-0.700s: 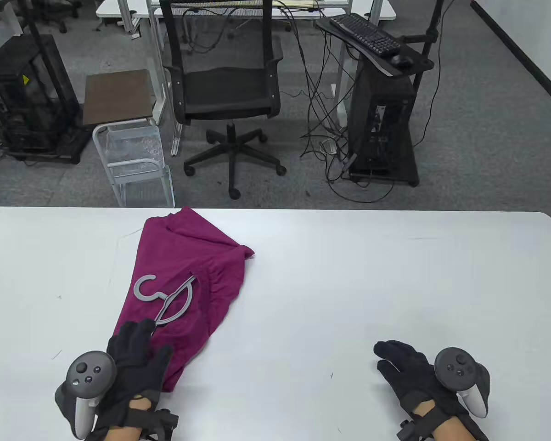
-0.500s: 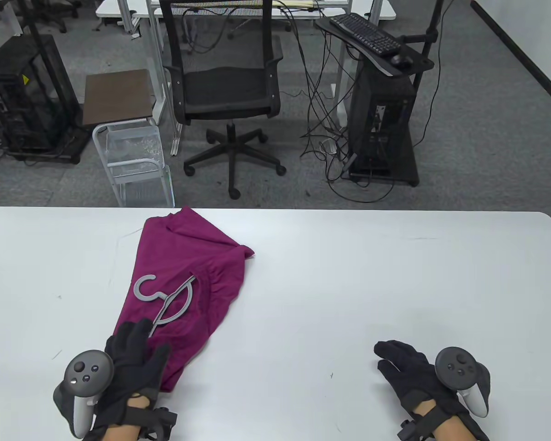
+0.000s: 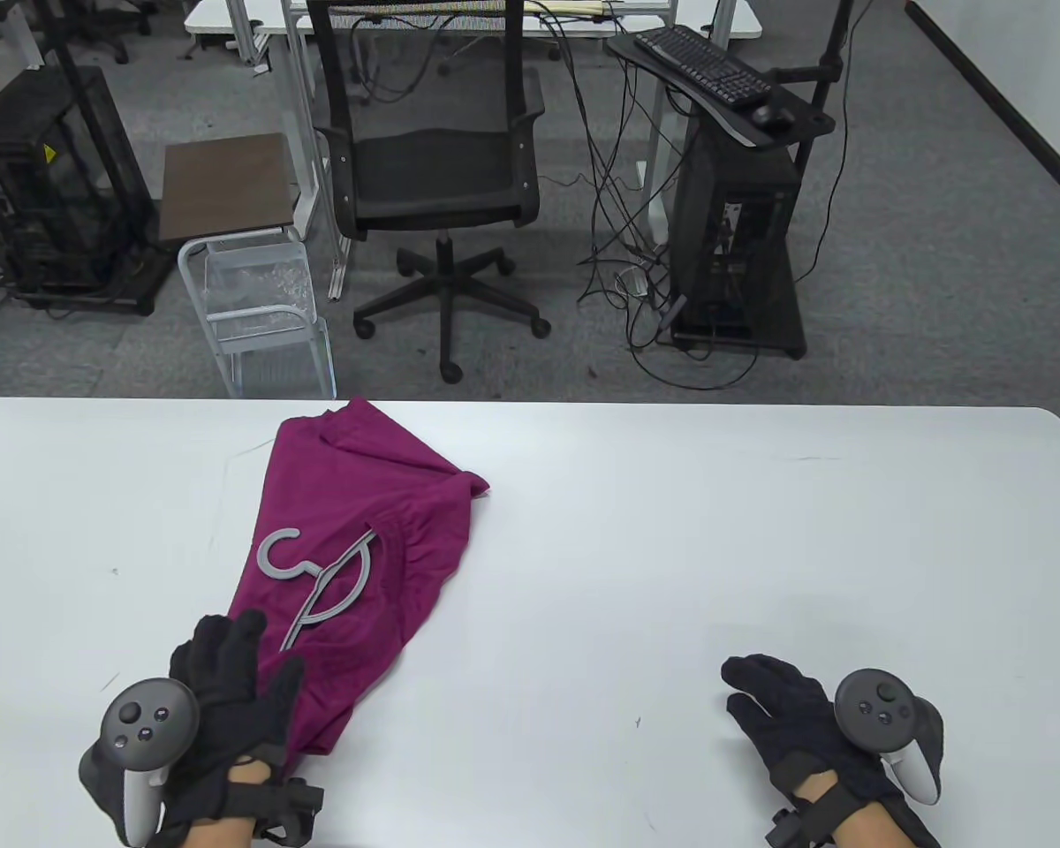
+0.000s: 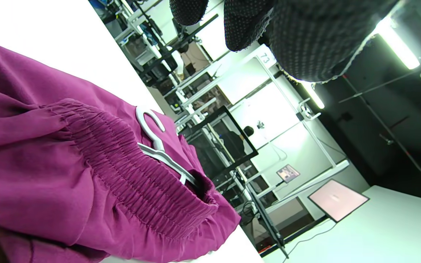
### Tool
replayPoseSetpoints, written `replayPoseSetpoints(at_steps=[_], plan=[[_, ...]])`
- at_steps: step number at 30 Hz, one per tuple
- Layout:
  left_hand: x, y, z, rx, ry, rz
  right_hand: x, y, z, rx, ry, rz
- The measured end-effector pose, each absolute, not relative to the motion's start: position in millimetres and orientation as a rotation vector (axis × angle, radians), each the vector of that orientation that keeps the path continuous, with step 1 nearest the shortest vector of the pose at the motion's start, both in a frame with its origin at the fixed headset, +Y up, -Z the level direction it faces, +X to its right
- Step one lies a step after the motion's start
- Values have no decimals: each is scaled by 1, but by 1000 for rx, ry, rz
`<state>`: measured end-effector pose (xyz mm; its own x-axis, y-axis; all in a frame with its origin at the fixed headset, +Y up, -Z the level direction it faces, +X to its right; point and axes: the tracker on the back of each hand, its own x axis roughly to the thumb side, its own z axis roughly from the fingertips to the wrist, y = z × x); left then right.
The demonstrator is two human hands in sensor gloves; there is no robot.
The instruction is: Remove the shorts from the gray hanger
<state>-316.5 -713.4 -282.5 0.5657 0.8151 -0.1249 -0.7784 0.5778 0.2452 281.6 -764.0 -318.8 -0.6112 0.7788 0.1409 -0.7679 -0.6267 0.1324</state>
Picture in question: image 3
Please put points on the person's right forearm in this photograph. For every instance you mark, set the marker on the person's right forearm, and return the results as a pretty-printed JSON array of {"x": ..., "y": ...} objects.
[{"x": 866, "y": 830}]

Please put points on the black mesh computer case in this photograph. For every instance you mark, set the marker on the black mesh computer case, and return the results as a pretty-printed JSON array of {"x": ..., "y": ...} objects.
[{"x": 53, "y": 177}]

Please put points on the person's right hand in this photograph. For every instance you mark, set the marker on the person's right hand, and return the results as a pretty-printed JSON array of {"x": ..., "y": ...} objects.
[{"x": 786, "y": 715}]

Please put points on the black rolling computer stand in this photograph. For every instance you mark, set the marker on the black rolling computer stand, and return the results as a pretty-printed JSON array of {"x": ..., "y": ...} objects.
[{"x": 132, "y": 276}]

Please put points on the black keyboard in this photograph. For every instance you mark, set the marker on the black keyboard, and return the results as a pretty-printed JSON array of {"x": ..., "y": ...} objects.
[{"x": 702, "y": 64}]

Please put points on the clear plastic bin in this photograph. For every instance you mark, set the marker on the clear plastic bin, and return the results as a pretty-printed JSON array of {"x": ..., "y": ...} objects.
[{"x": 261, "y": 283}]

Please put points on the person's left hand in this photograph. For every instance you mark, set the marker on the person's left hand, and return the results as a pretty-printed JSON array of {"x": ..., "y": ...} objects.
[{"x": 230, "y": 698}]

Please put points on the magenta shorts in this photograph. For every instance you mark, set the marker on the magenta shorts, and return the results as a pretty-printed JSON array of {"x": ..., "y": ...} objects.
[{"x": 362, "y": 495}]

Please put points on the black mesh office chair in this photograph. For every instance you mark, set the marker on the black mesh office chair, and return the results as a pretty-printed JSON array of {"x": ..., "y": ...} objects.
[{"x": 433, "y": 177}]

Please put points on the gray hand controller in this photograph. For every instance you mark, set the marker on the gray hand controller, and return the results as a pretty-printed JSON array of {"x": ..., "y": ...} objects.
[
  {"x": 874, "y": 702},
  {"x": 146, "y": 715}
]

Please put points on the black computer mouse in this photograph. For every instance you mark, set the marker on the black computer mouse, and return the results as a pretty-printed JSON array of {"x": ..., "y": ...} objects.
[{"x": 772, "y": 117}]

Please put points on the person's left forearm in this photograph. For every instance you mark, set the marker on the person's left forearm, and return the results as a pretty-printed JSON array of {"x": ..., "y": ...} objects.
[{"x": 216, "y": 835}]

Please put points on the white power adapter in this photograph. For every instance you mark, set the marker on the white power adapter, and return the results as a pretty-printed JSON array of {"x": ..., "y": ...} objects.
[{"x": 632, "y": 283}]

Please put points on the gray plastic hanger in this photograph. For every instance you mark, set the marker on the gray plastic hanger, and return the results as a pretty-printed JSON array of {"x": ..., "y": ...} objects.
[{"x": 265, "y": 559}]

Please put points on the black stand with keyboard tray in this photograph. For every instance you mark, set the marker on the black stand with keyboard tray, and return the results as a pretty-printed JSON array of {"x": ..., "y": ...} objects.
[{"x": 814, "y": 121}]

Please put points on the brown top white side table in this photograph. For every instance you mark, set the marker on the brown top white side table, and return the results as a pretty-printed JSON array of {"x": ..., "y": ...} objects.
[{"x": 221, "y": 185}]

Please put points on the black computer tower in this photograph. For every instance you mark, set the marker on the black computer tower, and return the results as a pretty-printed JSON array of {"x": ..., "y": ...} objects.
[{"x": 733, "y": 230}]

